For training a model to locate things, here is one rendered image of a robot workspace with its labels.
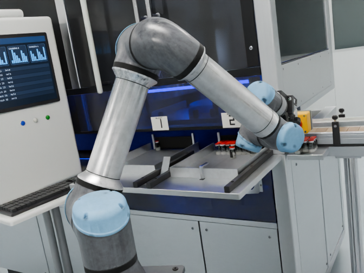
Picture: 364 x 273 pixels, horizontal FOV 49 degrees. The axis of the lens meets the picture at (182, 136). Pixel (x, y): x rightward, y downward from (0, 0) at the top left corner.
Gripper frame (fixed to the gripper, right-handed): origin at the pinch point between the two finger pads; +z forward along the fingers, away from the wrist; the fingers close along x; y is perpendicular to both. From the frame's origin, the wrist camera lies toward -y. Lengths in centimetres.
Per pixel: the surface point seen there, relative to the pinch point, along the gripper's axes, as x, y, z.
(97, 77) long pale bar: 83, 22, -13
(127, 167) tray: 59, -17, -16
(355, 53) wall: 43, 193, 422
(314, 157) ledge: -5.1, -9.3, 9.3
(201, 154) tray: 37.3, -9.4, 3.0
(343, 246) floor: 7, -46, 137
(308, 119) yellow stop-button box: -3.7, 3.4, 5.1
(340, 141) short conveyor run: -12.2, -2.2, 17.8
